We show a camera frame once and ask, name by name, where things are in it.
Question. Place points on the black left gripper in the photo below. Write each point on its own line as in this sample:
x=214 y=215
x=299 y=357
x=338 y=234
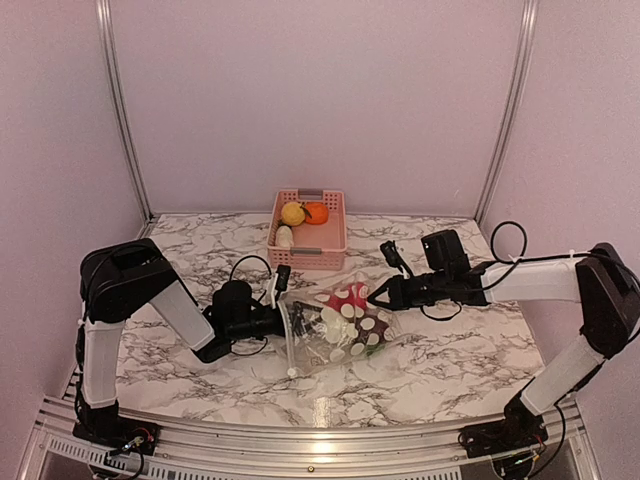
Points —
x=297 y=319

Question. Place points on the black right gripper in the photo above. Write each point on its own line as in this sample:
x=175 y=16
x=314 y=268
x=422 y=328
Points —
x=398 y=300

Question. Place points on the clear zip top bag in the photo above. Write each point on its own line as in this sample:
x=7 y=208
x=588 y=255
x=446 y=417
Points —
x=332 y=341

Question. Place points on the red fake apple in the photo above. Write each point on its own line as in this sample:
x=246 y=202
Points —
x=350 y=301

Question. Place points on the dark purple fake beet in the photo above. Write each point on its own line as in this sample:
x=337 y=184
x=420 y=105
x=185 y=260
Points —
x=374 y=330

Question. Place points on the yellow fake lemon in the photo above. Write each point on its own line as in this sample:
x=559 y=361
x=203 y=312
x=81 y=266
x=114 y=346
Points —
x=293 y=214

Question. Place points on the orange fake orange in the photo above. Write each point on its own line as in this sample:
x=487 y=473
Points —
x=316 y=213

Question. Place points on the green fake leafy vegetable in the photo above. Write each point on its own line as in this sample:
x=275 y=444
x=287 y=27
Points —
x=373 y=349

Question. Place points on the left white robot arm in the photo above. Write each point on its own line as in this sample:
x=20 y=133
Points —
x=117 y=282

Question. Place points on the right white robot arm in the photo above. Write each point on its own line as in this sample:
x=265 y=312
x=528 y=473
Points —
x=598 y=291

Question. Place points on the pink plastic basket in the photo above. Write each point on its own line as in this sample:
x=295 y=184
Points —
x=317 y=247

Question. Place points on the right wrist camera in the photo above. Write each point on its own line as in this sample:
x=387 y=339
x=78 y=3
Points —
x=394 y=259

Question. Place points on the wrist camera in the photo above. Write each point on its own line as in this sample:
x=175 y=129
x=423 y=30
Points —
x=277 y=284
x=394 y=259

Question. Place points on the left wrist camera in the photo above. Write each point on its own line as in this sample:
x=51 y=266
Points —
x=277 y=284

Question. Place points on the left aluminium frame post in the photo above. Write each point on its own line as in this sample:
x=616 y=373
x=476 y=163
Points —
x=105 y=24

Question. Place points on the aluminium frame post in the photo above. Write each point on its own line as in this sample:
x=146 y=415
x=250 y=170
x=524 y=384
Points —
x=105 y=24
x=519 y=74

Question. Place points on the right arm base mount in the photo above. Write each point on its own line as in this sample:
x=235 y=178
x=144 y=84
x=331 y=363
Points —
x=498 y=437

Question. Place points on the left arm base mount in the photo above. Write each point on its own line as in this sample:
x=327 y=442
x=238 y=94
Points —
x=117 y=432

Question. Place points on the front aluminium rail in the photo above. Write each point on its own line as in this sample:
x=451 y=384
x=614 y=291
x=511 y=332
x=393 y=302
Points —
x=191 y=449

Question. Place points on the right aluminium frame post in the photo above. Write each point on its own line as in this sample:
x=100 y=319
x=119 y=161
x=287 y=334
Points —
x=519 y=74

